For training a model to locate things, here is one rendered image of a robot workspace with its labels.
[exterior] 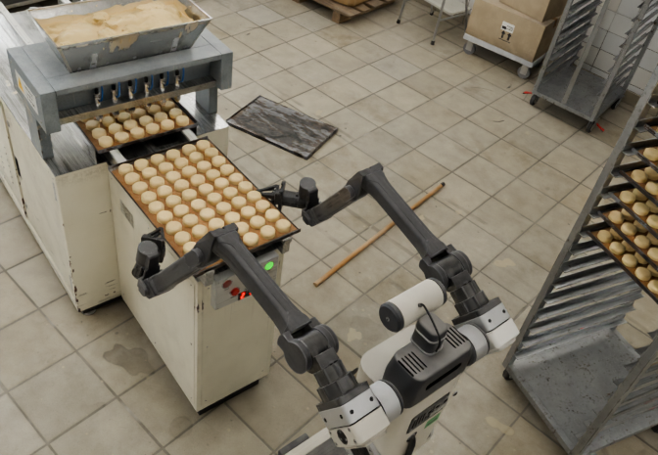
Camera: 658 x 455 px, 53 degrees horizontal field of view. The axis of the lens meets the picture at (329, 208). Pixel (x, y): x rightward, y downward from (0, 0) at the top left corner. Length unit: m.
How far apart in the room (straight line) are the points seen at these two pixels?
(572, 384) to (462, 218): 1.22
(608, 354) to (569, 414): 0.43
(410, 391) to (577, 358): 1.77
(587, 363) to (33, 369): 2.37
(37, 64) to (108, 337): 1.22
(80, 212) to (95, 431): 0.84
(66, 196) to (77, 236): 0.22
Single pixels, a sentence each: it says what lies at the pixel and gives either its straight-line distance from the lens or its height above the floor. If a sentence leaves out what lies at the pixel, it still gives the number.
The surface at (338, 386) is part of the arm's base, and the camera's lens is 1.46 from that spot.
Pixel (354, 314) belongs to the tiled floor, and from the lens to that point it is 3.19.
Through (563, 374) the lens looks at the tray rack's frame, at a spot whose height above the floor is 0.15.
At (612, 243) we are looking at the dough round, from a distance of 2.48.
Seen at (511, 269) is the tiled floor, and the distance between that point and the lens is 3.67.
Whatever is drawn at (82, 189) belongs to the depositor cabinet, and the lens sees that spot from 2.62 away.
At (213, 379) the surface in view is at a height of 0.26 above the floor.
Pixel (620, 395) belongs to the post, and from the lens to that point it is 2.59.
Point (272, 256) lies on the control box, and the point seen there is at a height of 0.84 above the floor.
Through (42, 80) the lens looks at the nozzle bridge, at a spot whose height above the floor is 1.18.
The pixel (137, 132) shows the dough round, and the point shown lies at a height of 0.92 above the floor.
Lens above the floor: 2.41
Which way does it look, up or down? 41 degrees down
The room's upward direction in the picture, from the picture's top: 10 degrees clockwise
